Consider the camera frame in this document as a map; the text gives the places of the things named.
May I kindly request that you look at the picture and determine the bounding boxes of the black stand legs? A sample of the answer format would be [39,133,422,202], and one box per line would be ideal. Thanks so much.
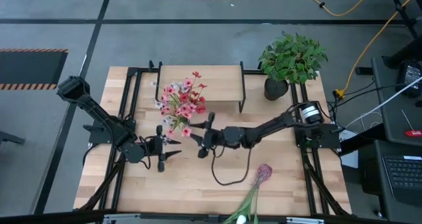
[382,0,422,70]

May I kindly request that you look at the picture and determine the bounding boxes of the white cable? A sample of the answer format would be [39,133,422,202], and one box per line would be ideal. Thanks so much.
[344,76,422,129]

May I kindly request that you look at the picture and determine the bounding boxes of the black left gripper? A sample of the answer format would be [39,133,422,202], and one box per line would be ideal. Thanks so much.
[144,125,183,173]

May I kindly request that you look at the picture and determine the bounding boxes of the dark furniture foot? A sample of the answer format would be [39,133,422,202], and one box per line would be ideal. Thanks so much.
[0,130,26,146]

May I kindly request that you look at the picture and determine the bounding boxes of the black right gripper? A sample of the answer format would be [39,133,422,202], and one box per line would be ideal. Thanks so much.
[189,111,226,159]

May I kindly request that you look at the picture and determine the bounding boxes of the silver bracket plate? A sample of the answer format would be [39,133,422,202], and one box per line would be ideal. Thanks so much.
[102,213,142,224]
[286,216,326,224]

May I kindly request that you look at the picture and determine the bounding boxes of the black aluminium table frame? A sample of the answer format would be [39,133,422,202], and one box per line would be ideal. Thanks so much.
[74,59,353,217]

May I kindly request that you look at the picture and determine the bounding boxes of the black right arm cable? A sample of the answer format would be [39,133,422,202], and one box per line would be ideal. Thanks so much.
[210,144,253,186]

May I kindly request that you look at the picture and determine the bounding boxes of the wooden shelf with black frame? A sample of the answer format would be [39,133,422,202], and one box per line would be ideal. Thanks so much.
[154,61,247,115]

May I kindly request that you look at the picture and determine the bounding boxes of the pink artificial flower bunch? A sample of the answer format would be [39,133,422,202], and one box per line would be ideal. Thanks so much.
[159,78,198,138]

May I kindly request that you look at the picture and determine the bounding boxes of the yellow extension cable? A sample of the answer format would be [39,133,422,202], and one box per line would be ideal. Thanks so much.
[332,0,422,100]
[275,0,375,17]

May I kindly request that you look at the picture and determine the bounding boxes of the white paper sheet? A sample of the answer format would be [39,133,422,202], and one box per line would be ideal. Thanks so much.
[338,128,359,169]

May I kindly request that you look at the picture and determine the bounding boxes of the black hazard-striped floor mat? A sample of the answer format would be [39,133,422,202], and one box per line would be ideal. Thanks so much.
[0,48,69,91]

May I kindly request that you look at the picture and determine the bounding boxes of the black rig crossbar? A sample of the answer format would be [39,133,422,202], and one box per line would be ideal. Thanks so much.
[0,209,422,224]

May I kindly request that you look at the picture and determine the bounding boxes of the red-handled screwdriver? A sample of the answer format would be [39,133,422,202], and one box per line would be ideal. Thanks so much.
[400,109,422,138]

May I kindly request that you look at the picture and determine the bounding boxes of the dark grey desk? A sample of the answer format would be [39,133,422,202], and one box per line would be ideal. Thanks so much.
[371,56,422,148]

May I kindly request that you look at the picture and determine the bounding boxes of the laptop keyboard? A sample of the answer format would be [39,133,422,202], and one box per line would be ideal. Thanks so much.
[381,154,422,208]

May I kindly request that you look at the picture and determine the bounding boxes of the white artificial tulip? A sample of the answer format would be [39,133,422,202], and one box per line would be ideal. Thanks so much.
[230,184,261,224]

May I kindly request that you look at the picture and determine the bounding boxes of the potted green plant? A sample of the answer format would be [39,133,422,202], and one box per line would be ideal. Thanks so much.
[258,31,329,102]

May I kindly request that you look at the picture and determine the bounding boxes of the purple glass vase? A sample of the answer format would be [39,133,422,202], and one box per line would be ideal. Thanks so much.
[255,163,274,187]

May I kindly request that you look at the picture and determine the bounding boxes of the black handheld screen device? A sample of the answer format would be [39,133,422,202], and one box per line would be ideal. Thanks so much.
[396,59,422,99]

